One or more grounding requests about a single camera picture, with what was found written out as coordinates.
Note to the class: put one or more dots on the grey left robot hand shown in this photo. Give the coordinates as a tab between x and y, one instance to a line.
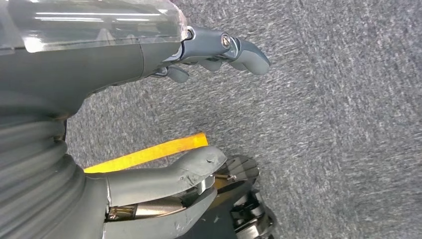
82	66

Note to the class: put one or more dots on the yellow floor tape square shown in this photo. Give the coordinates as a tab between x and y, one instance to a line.
148	153

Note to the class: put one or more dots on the ribbed grey left arm sleeve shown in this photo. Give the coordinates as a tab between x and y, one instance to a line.
33	181

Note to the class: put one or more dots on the black robot foot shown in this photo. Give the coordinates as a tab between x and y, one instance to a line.
247	211

